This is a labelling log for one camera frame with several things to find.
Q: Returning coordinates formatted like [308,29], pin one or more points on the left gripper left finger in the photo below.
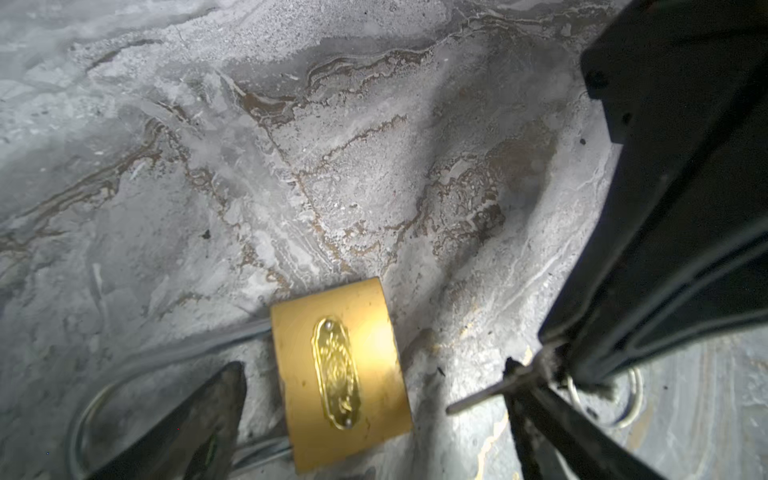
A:
[196,440]

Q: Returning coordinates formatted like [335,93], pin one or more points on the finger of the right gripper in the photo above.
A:
[680,248]

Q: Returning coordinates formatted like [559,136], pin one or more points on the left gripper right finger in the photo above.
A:
[552,439]

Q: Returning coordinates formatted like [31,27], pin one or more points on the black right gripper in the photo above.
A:
[670,61]

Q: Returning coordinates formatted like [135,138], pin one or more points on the silver key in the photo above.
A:
[541,372]

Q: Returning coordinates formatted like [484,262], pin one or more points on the long shackle brass padlock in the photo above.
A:
[339,376]

